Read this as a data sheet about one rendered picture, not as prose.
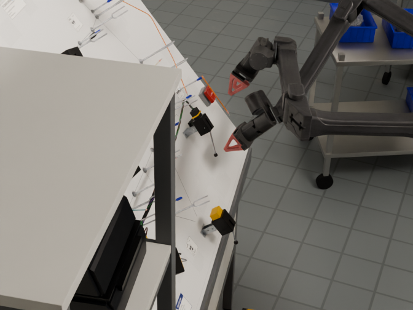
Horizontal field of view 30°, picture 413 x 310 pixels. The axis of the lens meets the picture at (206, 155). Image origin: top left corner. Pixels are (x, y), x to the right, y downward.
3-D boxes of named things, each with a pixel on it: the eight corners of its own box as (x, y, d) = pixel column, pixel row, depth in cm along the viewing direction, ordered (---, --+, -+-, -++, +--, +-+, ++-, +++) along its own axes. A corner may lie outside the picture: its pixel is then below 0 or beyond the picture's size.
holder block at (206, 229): (219, 255, 245) (244, 245, 240) (196, 228, 241) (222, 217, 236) (221, 245, 249) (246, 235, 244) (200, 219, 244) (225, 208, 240)
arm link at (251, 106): (291, 109, 242) (294, 115, 251) (274, 77, 246) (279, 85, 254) (257, 127, 244) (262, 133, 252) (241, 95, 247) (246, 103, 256)
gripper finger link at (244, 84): (219, 90, 244) (233, 68, 239) (225, 83, 250) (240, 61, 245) (236, 103, 244) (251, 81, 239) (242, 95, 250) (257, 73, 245)
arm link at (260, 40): (276, 41, 239) (260, 31, 239) (274, 50, 234) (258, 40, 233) (264, 58, 243) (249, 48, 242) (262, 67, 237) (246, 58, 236)
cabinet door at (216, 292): (236, 243, 319) (240, 166, 296) (208, 343, 275) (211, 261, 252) (230, 242, 319) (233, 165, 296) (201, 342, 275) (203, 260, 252)
